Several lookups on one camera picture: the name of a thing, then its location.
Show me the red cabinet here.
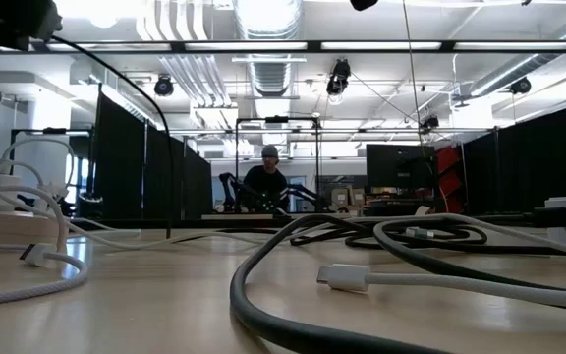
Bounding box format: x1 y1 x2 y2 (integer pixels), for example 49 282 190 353
434 145 465 214

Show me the black shelf frame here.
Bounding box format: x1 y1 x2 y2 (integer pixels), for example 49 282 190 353
9 126 95 217

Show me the thin white charger cable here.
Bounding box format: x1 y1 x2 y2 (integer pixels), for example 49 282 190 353
0 139 78 207

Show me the black curtain divider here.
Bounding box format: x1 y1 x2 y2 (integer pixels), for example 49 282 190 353
462 96 566 218
90 90 214 223

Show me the silver ventilation duct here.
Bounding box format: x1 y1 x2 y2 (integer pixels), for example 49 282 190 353
232 0 305 98

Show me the black round pot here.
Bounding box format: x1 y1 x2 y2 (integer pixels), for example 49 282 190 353
76 193 105 220

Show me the long white power strip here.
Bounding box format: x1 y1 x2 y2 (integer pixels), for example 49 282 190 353
0 208 71 246

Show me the black monitor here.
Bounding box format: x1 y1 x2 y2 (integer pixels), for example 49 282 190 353
365 143 437 191

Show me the person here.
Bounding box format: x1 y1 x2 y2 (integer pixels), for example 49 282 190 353
240 145 292 213

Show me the black overhead rig beam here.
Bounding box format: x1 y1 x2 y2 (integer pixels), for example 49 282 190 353
0 39 566 55

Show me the black USB cable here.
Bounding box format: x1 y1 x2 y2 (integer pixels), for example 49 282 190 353
228 213 566 354
49 33 490 252

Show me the white smooth USB cable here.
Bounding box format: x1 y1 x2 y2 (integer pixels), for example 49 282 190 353
0 191 566 312

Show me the black aluminium table frame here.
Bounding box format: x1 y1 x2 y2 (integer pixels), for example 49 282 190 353
74 213 566 230

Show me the distant black rig frame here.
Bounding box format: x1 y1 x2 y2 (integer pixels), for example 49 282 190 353
234 116 322 213

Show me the white braided USB cable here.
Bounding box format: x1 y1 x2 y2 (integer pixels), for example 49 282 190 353
0 184 90 309

